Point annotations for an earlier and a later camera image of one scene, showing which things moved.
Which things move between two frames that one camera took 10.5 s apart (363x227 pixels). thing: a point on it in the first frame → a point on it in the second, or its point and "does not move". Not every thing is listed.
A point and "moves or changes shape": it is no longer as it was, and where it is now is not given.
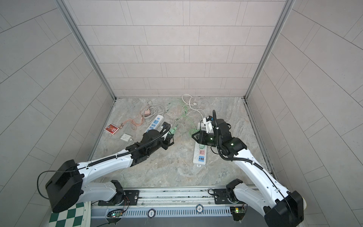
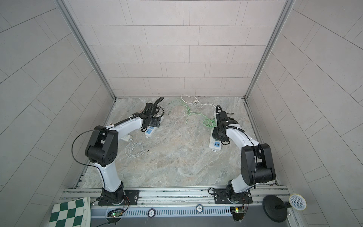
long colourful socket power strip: x=200 y=151 moves or changes shape
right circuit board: x=238 y=212 does not move
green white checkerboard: x=79 y=215 does not move
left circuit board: x=116 y=213 does not move
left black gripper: x=167 y=140 → x=156 y=121
